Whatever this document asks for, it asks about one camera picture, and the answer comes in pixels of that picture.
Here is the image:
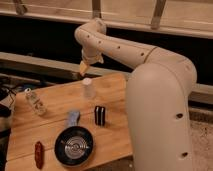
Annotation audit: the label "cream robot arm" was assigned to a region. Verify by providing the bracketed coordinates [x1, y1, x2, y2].
[75, 18, 197, 171]

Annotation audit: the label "red oblong object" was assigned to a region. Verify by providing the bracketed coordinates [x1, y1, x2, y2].
[34, 141, 44, 169]

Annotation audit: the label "wooden board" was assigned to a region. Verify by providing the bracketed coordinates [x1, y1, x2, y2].
[6, 73, 132, 171]

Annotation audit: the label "black cables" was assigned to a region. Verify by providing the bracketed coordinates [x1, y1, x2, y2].
[0, 77, 18, 134]

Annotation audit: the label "black frying pan blue handle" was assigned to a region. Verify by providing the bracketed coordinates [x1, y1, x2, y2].
[54, 111, 94, 166]

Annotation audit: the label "black white eraser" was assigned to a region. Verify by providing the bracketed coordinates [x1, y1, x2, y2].
[94, 106, 105, 126]

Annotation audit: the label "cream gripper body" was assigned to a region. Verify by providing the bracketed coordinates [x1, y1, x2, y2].
[82, 50, 104, 65]

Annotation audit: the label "clear plastic bottle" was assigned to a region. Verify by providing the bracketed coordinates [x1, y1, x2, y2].
[24, 88, 46, 116]

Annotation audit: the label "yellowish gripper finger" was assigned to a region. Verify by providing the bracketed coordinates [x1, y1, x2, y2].
[79, 61, 90, 76]

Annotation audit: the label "white ceramic cup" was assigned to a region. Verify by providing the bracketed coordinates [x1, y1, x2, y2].
[82, 78, 95, 99]

